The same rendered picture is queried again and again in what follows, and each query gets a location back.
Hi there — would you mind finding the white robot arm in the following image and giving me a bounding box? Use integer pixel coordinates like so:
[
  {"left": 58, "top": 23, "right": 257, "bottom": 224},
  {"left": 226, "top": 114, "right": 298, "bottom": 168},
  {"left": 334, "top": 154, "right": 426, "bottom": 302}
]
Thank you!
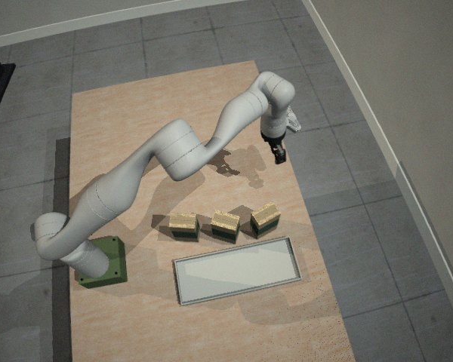
[{"left": 34, "top": 71, "right": 301, "bottom": 278}]

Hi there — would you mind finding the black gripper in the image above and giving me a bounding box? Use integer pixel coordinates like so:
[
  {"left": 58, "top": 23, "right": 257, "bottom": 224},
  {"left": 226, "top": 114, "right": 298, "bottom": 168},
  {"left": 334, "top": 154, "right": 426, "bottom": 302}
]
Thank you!
[{"left": 260, "top": 130, "right": 286, "bottom": 164}]

